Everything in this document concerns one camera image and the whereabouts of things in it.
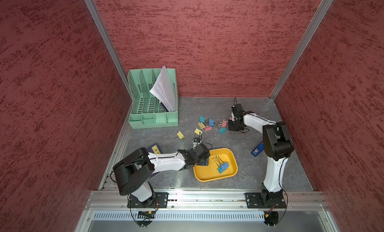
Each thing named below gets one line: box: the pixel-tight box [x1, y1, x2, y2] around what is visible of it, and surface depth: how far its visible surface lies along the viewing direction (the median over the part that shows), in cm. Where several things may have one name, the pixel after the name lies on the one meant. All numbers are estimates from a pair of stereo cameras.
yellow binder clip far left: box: [170, 130, 185, 144], surface depth 99 cm
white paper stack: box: [149, 65, 177, 112], surface depth 96 cm
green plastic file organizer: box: [127, 68, 179, 129], surface depth 105 cm
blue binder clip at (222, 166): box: [212, 155, 230, 174], surface depth 87 cm
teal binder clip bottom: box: [212, 155, 229, 174], surface depth 86 cm
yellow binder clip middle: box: [194, 128, 203, 137], surface depth 101 cm
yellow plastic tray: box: [193, 148, 238, 182], surface depth 85 cm
